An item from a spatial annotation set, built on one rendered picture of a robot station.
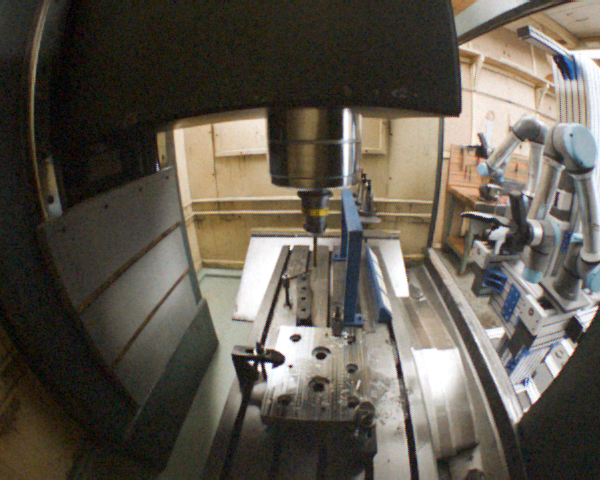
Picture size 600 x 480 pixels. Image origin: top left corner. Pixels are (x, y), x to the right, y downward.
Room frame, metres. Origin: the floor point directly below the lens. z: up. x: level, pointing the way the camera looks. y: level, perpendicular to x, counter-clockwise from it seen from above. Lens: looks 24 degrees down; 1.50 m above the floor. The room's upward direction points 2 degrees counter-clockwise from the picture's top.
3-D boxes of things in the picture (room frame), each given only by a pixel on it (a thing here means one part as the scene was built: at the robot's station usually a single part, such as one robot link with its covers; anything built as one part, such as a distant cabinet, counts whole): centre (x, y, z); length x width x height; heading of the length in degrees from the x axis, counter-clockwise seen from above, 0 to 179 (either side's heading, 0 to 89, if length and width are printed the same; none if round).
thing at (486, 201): (2.37, -2.85, 0.71); 2.21 x 0.95 x 1.43; 84
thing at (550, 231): (0.48, -0.71, 1.28); 0.11 x 0.08 x 0.09; 84
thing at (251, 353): (0.44, 0.11, 0.97); 0.13 x 0.03 x 0.15; 83
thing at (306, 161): (0.46, -0.03, 1.46); 0.16 x 0.16 x 0.12
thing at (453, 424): (0.61, -0.45, 0.70); 0.90 x 0.30 x 0.16; 173
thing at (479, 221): (0.56, -0.47, 1.28); 0.09 x 0.03 x 0.06; 48
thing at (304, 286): (0.75, -0.01, 0.93); 0.26 x 0.05 x 0.06; 178
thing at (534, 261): (0.50, -0.72, 1.18); 0.11 x 0.08 x 0.11; 153
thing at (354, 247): (0.67, -0.15, 1.05); 0.10 x 0.05 x 0.30; 83
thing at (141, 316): (0.51, 0.41, 1.16); 0.48 x 0.05 x 0.51; 173
